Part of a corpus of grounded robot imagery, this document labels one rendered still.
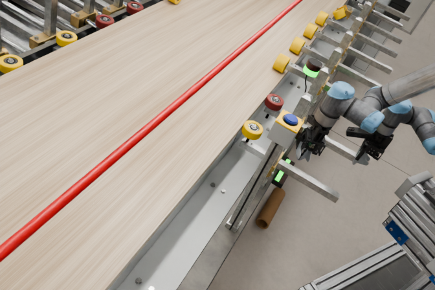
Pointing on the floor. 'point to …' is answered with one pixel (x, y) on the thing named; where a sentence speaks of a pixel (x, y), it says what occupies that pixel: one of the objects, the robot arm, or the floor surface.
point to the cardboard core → (270, 208)
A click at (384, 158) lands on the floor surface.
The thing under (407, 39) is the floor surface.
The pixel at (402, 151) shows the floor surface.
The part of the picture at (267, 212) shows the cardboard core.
